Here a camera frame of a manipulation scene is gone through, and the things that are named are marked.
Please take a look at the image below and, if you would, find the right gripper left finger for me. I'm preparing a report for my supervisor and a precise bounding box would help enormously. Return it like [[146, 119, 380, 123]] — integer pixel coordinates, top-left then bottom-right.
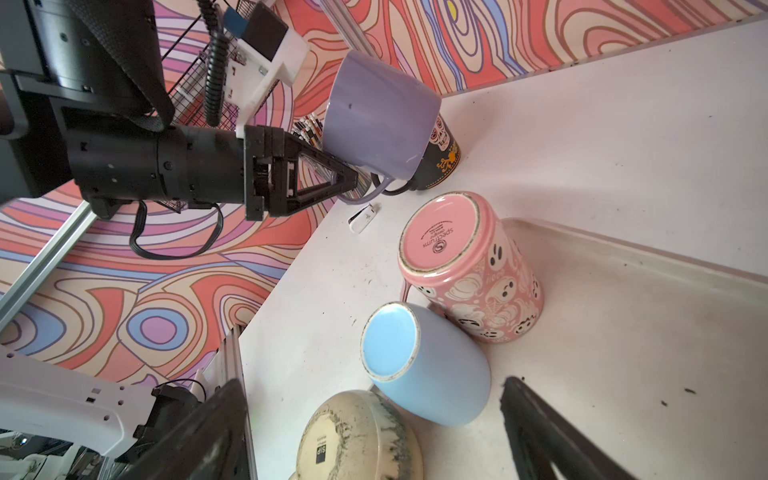
[[121, 379, 250, 479]]

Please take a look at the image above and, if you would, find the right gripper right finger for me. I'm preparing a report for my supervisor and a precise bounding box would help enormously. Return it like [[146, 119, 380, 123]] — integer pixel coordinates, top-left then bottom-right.
[[500, 376, 633, 479]]

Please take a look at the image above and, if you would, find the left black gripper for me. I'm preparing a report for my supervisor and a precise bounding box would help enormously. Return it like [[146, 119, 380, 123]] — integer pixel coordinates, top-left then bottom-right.
[[60, 108, 358, 221]]

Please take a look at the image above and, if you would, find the purple mug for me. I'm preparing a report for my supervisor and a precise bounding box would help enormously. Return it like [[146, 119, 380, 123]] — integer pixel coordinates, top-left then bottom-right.
[[322, 50, 442, 205]]

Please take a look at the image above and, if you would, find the black mug red inside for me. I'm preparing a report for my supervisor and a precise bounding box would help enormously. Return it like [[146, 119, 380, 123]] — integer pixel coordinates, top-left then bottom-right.
[[382, 115, 461, 196]]

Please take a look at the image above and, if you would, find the light blue mug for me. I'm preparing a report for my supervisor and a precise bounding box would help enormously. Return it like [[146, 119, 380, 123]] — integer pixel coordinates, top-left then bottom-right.
[[360, 302, 491, 426]]

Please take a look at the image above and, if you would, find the beige serving tray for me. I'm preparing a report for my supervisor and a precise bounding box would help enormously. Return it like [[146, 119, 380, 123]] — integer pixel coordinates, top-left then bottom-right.
[[419, 217, 768, 480]]

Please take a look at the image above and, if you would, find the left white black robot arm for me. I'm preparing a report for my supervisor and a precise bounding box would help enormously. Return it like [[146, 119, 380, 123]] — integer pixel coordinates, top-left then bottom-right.
[[1, 1, 358, 261]]

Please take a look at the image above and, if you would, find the pink mug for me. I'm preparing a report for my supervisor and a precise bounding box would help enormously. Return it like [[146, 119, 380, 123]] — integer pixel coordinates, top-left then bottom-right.
[[398, 191, 544, 343]]

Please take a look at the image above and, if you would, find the metal cup of pens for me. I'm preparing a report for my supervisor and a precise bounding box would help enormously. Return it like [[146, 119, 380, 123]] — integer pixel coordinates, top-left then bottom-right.
[[292, 113, 323, 150]]

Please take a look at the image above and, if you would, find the beige teapot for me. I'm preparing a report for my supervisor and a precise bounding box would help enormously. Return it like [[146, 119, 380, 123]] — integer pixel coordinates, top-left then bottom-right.
[[292, 390, 424, 479]]

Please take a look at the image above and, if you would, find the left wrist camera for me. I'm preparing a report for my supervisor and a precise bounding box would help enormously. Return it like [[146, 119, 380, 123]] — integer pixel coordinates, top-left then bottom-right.
[[223, 3, 310, 139]]

